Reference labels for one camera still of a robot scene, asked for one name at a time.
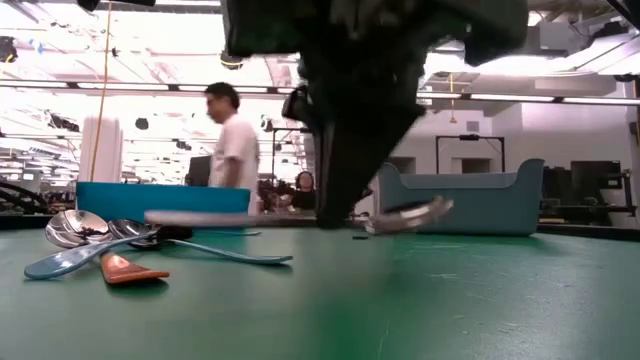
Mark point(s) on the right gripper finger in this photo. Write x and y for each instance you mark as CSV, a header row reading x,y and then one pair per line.
x,y
350,165

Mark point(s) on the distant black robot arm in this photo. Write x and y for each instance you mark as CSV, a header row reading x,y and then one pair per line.
x,y
272,195

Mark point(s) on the person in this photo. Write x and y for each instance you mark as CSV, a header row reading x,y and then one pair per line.
x,y
237,145
304,192

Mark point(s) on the black ceiling lamp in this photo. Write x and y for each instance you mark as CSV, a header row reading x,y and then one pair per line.
x,y
231,61

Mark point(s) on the horizontal light bar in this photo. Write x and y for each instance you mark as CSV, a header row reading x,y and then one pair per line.
x,y
500,96

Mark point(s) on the black monitor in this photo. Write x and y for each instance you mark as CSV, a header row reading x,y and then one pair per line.
x,y
197,171

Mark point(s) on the green exit sign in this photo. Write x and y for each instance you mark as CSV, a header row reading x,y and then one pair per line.
x,y
28,176

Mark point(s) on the blue rectangular plastic bin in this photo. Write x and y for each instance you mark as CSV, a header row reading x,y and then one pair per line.
x,y
150,200

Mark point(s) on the black equipment desk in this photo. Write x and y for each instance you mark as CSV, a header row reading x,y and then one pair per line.
x,y
590,190

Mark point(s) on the black metal frame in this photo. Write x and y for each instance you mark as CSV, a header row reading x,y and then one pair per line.
x,y
470,136

